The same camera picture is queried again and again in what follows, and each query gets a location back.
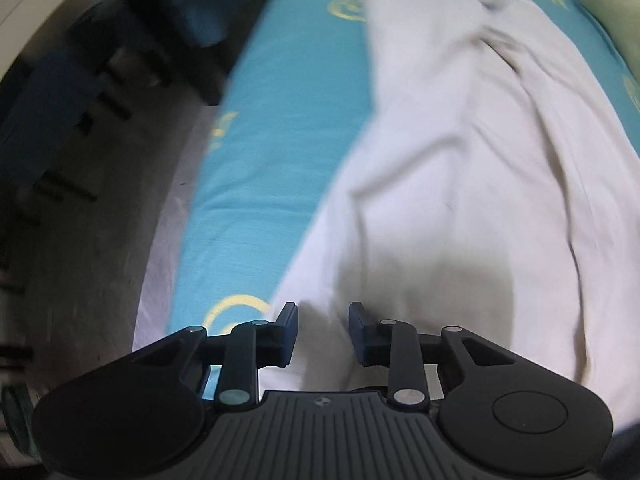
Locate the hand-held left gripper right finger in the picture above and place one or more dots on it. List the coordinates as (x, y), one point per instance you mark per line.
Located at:
(358, 332)

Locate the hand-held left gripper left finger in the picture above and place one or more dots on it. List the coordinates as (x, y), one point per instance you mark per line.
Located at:
(288, 332)

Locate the white garment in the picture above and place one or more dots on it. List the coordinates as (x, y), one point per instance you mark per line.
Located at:
(450, 170)

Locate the white bed skirt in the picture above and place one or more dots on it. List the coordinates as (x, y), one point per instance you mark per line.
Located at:
(157, 260)

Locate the turquoise patterned bed sheet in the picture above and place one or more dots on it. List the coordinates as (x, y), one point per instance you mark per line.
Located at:
(280, 125)

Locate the dark blue furniture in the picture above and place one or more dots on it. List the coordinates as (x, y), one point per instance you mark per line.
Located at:
(100, 60)

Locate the pale green cloth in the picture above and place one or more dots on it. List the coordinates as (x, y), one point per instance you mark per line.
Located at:
(607, 0)

